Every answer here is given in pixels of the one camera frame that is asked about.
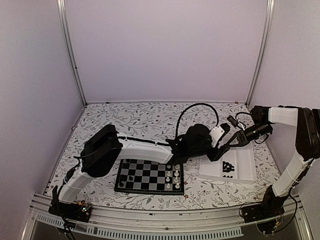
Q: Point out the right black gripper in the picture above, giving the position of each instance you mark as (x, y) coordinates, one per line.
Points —
(242, 140)

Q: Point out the black and grey chessboard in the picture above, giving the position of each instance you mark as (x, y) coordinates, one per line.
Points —
(148, 178)

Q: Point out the left aluminium frame post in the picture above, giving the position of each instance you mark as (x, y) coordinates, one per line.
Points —
(62, 12)

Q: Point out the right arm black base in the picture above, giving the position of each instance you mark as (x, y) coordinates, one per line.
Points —
(262, 211)

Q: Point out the white plastic divided tray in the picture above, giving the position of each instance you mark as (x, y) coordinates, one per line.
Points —
(235, 166)

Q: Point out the white chess pieces row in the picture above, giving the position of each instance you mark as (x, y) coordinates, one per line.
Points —
(173, 177)

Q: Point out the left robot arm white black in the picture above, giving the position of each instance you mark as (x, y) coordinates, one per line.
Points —
(108, 145)

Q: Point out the black chess pieces pile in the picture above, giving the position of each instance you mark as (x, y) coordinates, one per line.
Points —
(228, 170)

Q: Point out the front aluminium rail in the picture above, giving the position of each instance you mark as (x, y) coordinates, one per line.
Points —
(108, 223)

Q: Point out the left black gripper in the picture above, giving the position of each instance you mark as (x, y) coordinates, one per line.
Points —
(218, 153)

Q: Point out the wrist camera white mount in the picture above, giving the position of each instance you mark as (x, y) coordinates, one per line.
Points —
(235, 123)
(218, 132)

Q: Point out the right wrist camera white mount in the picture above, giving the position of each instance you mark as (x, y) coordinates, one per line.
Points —
(235, 123)

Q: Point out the floral patterned table mat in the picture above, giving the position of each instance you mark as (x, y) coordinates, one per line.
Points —
(158, 122)

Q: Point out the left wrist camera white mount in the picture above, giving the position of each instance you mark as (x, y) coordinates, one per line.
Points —
(218, 132)

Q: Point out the right aluminium frame post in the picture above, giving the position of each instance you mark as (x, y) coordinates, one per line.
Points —
(270, 4)

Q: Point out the aluminium frame post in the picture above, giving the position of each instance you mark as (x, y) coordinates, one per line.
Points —
(270, 4)
(62, 12)

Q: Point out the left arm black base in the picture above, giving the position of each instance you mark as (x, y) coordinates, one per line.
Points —
(78, 211)

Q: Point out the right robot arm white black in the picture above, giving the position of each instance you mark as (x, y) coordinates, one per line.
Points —
(299, 142)

